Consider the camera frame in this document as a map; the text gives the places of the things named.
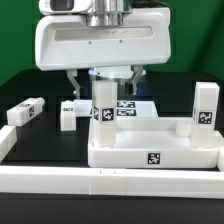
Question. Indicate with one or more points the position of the white front fence wall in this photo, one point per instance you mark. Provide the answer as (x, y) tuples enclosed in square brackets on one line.
[(115, 182)]

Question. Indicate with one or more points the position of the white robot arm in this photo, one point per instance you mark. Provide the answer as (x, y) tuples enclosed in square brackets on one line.
[(98, 13)]

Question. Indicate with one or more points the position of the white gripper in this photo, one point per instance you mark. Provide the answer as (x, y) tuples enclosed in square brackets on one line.
[(66, 42)]

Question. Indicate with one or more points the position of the white marker base plate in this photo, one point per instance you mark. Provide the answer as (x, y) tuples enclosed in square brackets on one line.
[(83, 108)]

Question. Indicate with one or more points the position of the white left fence wall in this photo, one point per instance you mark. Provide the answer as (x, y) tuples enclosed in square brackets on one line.
[(8, 138)]

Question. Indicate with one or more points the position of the white desk top tray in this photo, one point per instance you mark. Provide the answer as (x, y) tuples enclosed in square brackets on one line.
[(158, 143)]

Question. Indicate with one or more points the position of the white fence wall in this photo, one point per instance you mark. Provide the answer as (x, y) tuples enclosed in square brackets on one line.
[(220, 162), (8, 138), (115, 182)]

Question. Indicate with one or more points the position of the white right fence wall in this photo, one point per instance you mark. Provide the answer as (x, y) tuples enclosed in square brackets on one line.
[(220, 162)]

